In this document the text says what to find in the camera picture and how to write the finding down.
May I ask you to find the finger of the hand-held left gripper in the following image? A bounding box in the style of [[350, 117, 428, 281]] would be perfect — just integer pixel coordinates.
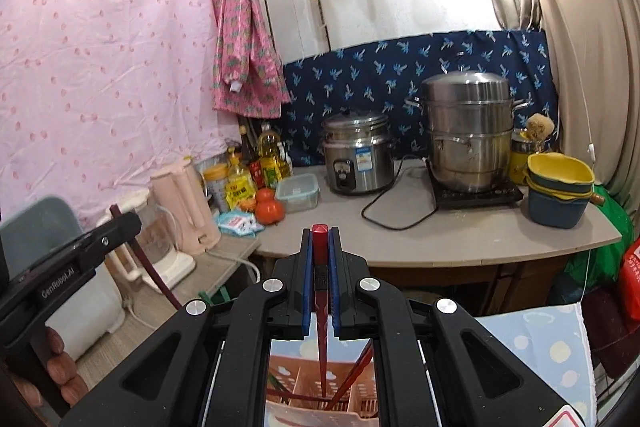
[[10, 212, 143, 293]]

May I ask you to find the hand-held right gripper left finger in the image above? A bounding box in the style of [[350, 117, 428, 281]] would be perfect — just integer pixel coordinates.
[[59, 229, 315, 427]]

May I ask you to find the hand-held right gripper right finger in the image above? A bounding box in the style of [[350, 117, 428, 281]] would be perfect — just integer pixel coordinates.
[[329, 229, 568, 427]]

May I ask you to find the red chopstick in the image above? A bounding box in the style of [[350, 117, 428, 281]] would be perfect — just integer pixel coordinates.
[[311, 223, 331, 400]]

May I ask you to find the maroon chopstick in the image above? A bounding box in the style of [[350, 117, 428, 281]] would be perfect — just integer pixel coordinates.
[[332, 339, 375, 410], [109, 204, 183, 310]]

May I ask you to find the pink perforated utensil holder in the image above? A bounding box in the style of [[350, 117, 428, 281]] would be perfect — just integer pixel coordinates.
[[264, 341, 381, 427]]

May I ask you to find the green chopstick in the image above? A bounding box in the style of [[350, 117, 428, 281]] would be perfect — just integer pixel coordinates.
[[269, 373, 287, 404]]

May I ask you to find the person's left hand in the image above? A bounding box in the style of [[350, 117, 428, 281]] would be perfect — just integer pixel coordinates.
[[44, 326, 92, 409]]

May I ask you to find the teal and white plastic bin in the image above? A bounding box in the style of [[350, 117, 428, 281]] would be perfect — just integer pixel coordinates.
[[0, 196, 126, 360]]

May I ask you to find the white glass kettle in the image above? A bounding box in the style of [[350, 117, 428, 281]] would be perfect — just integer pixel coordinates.
[[97, 189, 196, 288]]

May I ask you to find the pink electric kettle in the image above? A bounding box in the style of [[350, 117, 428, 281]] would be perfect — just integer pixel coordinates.
[[150, 157, 222, 255]]

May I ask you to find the blue tissue packet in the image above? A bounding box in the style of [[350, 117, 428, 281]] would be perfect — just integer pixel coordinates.
[[216, 209, 265, 238]]

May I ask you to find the clear food container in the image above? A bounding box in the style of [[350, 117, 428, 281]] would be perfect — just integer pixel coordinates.
[[275, 173, 321, 214]]

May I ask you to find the grey wooden counter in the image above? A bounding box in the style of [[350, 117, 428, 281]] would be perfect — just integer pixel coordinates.
[[75, 157, 623, 388]]

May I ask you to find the yellow label bottle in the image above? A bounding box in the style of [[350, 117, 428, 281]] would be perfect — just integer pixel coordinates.
[[227, 154, 256, 210]]

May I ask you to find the large cooking oil bottle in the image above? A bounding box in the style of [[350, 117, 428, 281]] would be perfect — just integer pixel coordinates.
[[257, 124, 284, 190]]

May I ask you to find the steel rice cooker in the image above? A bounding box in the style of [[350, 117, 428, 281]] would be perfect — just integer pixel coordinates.
[[320, 111, 396, 196]]

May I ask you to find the dark sauce bottle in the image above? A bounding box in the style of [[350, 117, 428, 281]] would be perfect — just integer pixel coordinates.
[[238, 125, 256, 168]]

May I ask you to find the pink dotted curtain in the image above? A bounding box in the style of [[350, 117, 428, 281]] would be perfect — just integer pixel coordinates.
[[0, 0, 241, 228]]

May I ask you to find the black induction cooker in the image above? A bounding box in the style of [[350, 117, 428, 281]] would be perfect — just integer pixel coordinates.
[[427, 167, 525, 210]]

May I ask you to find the steel steamer pot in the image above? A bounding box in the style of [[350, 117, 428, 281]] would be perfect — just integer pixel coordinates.
[[405, 72, 531, 194]]

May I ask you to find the blue printed tablecloth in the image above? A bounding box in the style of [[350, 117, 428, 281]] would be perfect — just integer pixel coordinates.
[[472, 304, 596, 427]]

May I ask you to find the navy printed cloth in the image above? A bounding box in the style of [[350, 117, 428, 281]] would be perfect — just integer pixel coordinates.
[[280, 29, 560, 168]]

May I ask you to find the yellow tin can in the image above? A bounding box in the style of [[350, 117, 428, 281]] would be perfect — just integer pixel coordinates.
[[509, 129, 540, 186]]

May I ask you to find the blue and yellow basin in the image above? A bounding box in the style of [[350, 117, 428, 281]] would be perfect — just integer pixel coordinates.
[[526, 187, 606, 229], [526, 152, 597, 196]]

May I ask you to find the pink patterned apron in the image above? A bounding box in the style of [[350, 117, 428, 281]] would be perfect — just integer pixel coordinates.
[[210, 0, 292, 118]]

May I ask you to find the loofah sponge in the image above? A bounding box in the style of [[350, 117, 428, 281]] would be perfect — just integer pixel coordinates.
[[522, 113, 556, 142]]

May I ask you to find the green plastic bag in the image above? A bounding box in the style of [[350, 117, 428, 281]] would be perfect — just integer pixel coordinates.
[[565, 184, 637, 279]]

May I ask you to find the red shopping bag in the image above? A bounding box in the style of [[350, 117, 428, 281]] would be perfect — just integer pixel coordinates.
[[617, 237, 640, 324]]

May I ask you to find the beige curtain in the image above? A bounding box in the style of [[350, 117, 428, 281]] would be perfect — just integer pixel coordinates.
[[470, 0, 640, 208]]

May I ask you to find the white power cable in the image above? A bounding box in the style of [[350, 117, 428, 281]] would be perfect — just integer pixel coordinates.
[[207, 247, 262, 284]]

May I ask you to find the black power cable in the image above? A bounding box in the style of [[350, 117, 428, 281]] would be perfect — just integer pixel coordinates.
[[361, 157, 436, 232]]

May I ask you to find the white pull cord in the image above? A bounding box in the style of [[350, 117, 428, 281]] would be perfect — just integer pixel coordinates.
[[559, 0, 599, 168]]

